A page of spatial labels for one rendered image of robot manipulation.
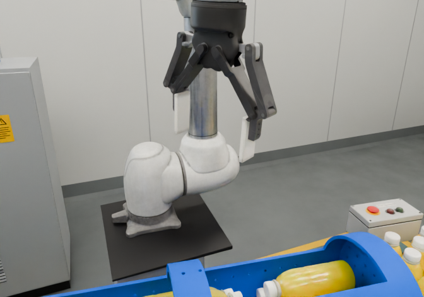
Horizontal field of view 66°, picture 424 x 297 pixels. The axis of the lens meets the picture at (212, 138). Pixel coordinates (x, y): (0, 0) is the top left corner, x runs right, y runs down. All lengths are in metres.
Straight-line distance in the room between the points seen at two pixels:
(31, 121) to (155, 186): 1.07
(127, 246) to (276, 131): 3.11
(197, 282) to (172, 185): 0.47
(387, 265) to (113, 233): 0.80
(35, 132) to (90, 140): 1.40
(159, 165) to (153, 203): 0.13
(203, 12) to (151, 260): 0.79
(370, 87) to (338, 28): 0.99
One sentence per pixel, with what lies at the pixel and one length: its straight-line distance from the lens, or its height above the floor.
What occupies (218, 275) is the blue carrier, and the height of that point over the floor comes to 1.10.
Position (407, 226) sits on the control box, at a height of 1.06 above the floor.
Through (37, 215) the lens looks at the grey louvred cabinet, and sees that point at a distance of 2.20.
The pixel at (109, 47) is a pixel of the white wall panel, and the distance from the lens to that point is 3.18.
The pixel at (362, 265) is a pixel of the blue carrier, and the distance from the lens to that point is 0.92.
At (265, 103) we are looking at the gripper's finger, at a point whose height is 1.59.
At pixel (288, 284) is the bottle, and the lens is 0.81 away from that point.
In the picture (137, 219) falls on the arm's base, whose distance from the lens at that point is 1.14.
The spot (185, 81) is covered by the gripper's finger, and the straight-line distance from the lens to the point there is 0.52.
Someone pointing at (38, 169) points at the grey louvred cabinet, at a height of 0.89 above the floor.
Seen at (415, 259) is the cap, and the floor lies 1.10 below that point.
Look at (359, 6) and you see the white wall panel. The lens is 4.44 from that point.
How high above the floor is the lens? 1.70
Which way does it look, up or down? 21 degrees down
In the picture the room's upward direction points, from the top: straight up
